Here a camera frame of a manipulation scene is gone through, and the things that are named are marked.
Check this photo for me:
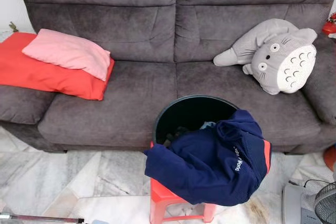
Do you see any grey Totoro plush toy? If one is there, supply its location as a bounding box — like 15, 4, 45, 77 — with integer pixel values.
213, 18, 319, 95

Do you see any red plastic stool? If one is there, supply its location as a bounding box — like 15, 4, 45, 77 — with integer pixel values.
149, 177, 217, 224

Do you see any black round laundry bin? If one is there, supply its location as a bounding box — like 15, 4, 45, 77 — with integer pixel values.
152, 94, 242, 148

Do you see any navy shirt orange trim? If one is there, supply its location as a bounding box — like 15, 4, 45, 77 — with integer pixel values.
144, 109, 272, 207

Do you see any pink pillow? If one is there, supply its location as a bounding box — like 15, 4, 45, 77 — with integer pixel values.
22, 28, 112, 82

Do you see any orange round object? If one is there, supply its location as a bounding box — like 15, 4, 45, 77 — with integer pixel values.
322, 145, 336, 173

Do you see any red pillow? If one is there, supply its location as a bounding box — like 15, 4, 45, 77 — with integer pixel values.
0, 31, 115, 101

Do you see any dark grey sofa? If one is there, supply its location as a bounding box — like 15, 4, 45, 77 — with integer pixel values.
0, 0, 336, 154

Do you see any red fire extinguisher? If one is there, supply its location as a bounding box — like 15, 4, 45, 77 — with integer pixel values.
321, 13, 336, 36

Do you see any white electric fan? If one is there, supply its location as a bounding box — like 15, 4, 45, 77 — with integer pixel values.
281, 179, 336, 224

